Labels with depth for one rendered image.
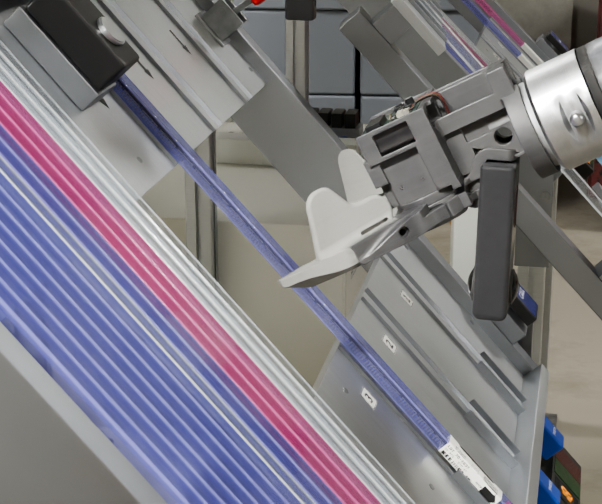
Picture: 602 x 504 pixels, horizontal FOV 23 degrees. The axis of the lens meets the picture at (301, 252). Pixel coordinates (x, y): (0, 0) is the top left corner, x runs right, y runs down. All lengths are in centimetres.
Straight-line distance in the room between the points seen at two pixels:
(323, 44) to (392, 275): 301
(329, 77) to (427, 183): 328
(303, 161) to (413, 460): 40
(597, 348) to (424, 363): 228
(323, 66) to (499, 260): 327
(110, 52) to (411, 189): 23
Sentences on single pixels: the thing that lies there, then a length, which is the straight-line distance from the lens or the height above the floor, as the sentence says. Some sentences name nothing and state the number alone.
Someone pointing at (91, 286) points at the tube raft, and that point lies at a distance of 84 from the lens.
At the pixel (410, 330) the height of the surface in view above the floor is 82.
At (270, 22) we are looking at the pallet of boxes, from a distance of 427.
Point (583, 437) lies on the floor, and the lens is 302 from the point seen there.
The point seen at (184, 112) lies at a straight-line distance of 115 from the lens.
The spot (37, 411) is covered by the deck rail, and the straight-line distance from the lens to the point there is 74.
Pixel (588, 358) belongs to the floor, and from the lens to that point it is 341.
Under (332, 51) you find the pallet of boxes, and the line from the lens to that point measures 427.
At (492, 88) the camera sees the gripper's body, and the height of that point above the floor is 106.
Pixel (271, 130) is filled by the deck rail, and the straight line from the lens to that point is 137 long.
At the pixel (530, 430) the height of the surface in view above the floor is 73.
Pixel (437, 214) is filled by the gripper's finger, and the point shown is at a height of 98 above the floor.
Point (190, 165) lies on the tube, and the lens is 107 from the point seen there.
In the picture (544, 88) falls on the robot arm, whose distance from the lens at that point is 100.
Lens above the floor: 126
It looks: 18 degrees down
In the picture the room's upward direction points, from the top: straight up
